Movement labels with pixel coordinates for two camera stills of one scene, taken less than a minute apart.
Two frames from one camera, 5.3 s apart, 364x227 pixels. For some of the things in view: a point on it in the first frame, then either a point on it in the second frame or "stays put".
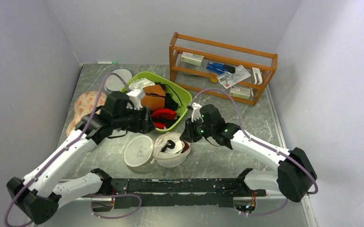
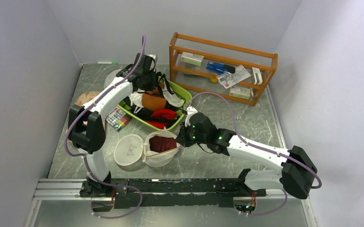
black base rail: x=211 y=191 stays put
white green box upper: x=192 y=58 stays put
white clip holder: x=260 y=80 stays put
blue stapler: x=220 y=68 stays put
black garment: x=170 y=102 -> x=166 y=114
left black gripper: x=145 y=126 -> x=152 y=86
